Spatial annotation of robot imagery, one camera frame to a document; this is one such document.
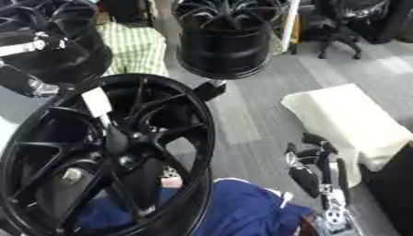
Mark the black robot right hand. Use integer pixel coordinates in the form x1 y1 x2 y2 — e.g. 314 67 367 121
284 132 352 210

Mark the large black spoked wheel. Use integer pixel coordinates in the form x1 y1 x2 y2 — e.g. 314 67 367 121
0 73 218 236

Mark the black wheel with deep barrel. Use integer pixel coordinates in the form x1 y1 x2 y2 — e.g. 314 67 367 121
171 0 289 80
0 0 115 98

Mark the white pin with flat head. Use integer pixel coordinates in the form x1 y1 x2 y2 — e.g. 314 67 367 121
78 87 120 127

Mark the cream foam block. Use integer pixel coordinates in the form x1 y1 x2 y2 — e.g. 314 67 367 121
278 83 413 189

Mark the person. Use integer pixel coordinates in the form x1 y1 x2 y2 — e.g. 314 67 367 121
77 176 316 236

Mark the black stand foot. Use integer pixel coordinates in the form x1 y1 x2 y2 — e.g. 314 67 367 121
192 79 228 102

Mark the black office chair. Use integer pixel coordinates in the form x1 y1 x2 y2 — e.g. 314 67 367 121
300 0 413 61

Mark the white post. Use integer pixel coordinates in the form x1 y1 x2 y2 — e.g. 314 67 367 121
277 0 303 56

